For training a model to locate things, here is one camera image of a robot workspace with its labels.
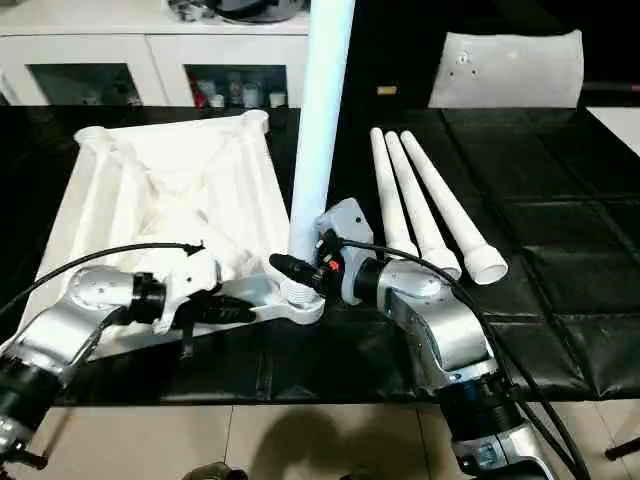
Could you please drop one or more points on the white cabinet with glass doors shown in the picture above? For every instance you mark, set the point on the white cabinet with glass doors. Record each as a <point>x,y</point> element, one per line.
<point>150,50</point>

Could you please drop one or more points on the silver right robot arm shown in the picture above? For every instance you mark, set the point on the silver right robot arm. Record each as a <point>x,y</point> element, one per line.
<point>440,320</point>

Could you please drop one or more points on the small yellow label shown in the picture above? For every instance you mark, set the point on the small yellow label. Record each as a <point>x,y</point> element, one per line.
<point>387,90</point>

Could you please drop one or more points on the black stand leg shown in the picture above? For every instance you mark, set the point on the black stand leg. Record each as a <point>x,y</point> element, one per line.
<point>622,442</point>

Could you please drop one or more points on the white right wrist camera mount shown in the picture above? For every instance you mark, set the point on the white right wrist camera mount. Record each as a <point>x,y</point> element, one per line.
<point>350,220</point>

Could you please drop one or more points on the white plastic table leg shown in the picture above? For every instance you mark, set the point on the white plastic table leg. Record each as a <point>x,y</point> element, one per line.
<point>387,190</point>
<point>415,200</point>
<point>320,125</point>
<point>450,200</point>

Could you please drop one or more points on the white side table board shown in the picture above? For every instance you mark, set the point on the white side table board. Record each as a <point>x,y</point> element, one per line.
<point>617,125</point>

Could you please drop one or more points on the white plastic chair shell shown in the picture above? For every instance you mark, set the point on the white plastic chair shell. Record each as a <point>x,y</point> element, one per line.
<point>505,70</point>

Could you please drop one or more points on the small white jar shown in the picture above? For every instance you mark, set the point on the small white jar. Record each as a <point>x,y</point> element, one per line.
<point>217,99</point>
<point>277,98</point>

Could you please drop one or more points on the red packet in cabinet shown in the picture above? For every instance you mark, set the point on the red packet in cabinet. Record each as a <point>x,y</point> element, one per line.
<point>202,91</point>

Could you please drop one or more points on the white plastic table top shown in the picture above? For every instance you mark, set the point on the white plastic table top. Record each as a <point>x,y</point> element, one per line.
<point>165,190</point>

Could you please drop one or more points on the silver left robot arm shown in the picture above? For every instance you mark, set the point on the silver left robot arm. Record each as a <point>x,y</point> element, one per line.
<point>95,290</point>

